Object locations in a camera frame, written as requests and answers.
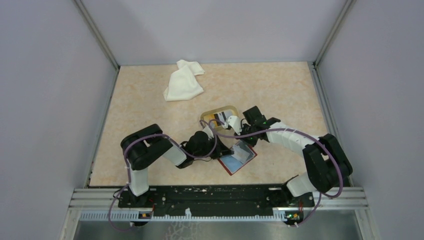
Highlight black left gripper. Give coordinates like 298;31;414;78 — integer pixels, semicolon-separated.
193;134;234;160

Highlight red card holder wallet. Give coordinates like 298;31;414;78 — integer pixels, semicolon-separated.
218;140;258;176

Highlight silver VIP card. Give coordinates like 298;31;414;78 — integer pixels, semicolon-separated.
231;145;251;164

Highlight beige oval tray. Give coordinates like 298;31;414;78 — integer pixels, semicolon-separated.
200;105;240;131

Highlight gold VIP card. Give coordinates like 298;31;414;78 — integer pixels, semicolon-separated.
203;113;220;128

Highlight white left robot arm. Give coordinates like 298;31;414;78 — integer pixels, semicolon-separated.
120;124;233;207

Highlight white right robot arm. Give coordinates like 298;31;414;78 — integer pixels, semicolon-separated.
227;106;353;206

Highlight silver magnetic stripe card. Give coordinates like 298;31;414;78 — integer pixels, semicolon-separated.
213;110;234;123

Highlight white crumpled cloth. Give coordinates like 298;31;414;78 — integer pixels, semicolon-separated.
163;59;205;102

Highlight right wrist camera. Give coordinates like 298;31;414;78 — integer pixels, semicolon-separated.
222;115;242;135

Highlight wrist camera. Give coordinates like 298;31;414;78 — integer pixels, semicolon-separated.
222;115;242;135
202;126;214;140

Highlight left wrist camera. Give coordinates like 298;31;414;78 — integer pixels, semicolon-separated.
202;126;214;140

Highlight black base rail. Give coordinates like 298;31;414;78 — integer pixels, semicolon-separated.
118;183;315;217

